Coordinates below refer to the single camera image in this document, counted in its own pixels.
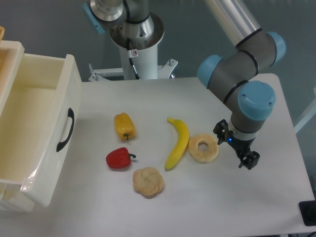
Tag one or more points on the white drawer cabinet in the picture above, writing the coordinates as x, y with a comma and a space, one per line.
11, 199

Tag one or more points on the glazed ring donut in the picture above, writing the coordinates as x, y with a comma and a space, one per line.
203, 148

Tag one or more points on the yellow banana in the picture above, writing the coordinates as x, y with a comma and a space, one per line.
181, 144

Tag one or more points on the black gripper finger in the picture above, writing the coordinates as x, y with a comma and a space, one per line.
221, 131
250, 160

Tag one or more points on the open white drawer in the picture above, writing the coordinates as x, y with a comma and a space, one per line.
33, 121

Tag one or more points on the black drawer handle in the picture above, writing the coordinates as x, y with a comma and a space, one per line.
67, 131

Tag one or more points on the red bell pepper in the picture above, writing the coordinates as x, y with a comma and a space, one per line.
119, 158

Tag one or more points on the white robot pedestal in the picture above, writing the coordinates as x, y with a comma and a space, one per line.
138, 49

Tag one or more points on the black device at edge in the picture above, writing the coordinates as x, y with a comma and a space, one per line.
308, 212

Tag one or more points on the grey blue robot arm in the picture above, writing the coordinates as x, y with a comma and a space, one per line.
231, 80

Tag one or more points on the yellow bell pepper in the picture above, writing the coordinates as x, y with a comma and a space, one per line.
124, 126

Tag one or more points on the twisted flower donut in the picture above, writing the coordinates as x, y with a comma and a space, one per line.
148, 181

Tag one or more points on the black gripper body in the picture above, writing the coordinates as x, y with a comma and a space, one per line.
241, 147

